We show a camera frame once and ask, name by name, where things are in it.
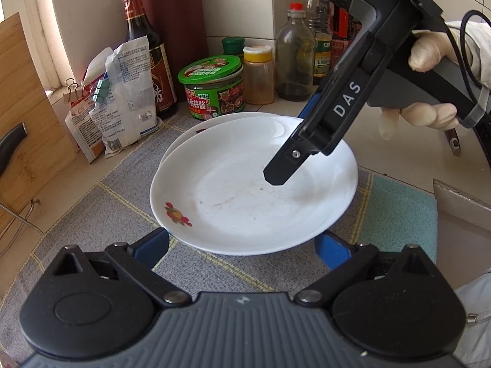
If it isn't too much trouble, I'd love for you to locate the white plastic food bag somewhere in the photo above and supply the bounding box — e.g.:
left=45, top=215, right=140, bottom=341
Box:
left=89, top=36, right=158, bottom=157

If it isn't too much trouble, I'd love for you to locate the red white food packet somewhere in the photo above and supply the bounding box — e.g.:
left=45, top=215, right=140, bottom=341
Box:
left=64, top=48, right=113, bottom=163

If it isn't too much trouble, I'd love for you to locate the black cable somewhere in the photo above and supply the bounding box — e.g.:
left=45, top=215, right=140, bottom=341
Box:
left=458, top=9, right=491, bottom=102

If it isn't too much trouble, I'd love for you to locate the white jacket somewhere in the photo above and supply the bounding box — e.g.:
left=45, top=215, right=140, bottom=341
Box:
left=454, top=269, right=491, bottom=368

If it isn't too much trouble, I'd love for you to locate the gloved right hand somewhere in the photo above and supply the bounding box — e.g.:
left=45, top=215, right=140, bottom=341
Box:
left=377, top=21, right=491, bottom=141

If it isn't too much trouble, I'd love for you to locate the metal wire board stand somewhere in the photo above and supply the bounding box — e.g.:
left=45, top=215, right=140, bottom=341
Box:
left=0, top=199, right=44, bottom=257

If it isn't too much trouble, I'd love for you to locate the green lidded sauce tub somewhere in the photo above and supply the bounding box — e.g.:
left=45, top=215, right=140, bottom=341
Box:
left=178, top=55, right=245, bottom=121

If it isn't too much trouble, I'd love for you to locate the black-handled kitchen knife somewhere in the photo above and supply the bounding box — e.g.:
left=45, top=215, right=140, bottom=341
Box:
left=0, top=123, right=27, bottom=175

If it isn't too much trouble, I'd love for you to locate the grey checked table cloth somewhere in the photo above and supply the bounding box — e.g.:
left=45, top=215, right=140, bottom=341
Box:
left=1, top=115, right=438, bottom=362

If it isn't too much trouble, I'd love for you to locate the clear bottle red cap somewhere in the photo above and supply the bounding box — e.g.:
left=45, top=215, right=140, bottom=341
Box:
left=276, top=2, right=315, bottom=102

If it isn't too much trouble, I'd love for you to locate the yellow lidded spice jar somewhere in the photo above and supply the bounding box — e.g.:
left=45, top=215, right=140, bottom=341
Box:
left=243, top=46, right=275, bottom=105

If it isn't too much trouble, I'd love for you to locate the dark soy sauce bottle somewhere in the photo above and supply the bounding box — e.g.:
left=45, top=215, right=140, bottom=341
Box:
left=122, top=0, right=178, bottom=120

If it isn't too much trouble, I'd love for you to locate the red label bottle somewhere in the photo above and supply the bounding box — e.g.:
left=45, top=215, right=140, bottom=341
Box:
left=331, top=5, right=361, bottom=68

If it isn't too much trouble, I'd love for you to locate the dark red knife block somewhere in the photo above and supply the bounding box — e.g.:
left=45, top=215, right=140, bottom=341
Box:
left=142, top=0, right=210, bottom=102

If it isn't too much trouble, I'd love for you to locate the tall oil bottle yellow label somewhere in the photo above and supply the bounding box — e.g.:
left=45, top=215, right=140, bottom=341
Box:
left=306, top=0, right=334, bottom=85

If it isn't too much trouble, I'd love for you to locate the white plate underneath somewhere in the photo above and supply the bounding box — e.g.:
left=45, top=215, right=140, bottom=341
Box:
left=158, top=113, right=302, bottom=172

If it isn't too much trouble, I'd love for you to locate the green cap small jar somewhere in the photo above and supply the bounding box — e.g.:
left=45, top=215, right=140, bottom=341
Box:
left=221, top=36, right=245, bottom=59

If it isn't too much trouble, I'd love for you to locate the bamboo cutting board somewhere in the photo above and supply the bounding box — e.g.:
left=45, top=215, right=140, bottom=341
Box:
left=1, top=13, right=76, bottom=230

